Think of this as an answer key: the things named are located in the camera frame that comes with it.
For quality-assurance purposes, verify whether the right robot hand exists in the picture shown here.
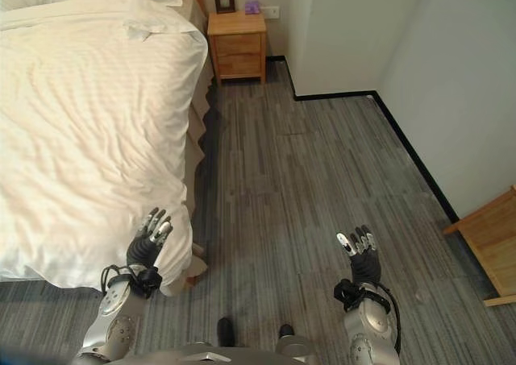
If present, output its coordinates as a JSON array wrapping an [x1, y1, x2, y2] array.
[[335, 224, 382, 287]]

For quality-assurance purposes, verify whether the wooden nightstand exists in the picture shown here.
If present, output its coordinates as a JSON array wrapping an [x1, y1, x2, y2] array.
[[206, 10, 268, 85]]

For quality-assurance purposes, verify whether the beige bed skirt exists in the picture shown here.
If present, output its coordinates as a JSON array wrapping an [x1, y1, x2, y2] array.
[[177, 0, 217, 289]]

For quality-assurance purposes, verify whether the light wooden furniture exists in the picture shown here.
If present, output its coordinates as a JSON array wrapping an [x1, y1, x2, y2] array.
[[443, 185, 516, 308]]

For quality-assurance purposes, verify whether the black baseboard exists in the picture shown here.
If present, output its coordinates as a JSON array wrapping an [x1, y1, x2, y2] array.
[[266, 54, 461, 224]]

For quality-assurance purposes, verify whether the silver robot torso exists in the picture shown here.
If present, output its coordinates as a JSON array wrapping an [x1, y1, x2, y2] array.
[[120, 332, 319, 365]]

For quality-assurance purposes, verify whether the white duvet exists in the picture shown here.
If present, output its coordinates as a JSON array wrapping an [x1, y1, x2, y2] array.
[[0, 0, 209, 300]]

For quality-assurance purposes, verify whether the left dark robot foot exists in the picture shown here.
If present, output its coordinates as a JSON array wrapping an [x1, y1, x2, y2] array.
[[216, 317, 235, 347]]

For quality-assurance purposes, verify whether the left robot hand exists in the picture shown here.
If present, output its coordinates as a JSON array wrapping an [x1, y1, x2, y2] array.
[[126, 207, 173, 270]]

